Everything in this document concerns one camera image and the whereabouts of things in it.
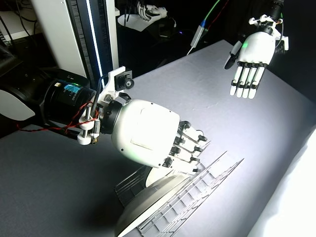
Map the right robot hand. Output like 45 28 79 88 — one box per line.
111 98 212 176

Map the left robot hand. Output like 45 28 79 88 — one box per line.
223 31 276 99

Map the white plate with dark rim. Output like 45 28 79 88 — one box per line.
145 167 186 190
115 176 198 237

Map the black box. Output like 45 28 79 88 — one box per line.
158 18 178 38

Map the white paper sheet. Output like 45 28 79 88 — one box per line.
117 13 158 32

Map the spare white robot hand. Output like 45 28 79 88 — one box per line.
136 0 169 21

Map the white robot column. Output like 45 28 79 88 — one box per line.
31 0 119 82

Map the white side table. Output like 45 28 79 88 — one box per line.
0 11 38 40

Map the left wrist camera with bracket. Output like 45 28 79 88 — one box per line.
274 36 290 54

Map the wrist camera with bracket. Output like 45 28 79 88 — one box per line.
274 36 290 54
98 66 135 104

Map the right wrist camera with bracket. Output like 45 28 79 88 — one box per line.
98 66 135 104

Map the green cable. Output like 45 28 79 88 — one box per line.
202 0 223 25

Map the grey cable adapter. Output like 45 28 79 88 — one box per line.
186 21 207 55

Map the silver wire rack shelf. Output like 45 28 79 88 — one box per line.
115 140 245 237

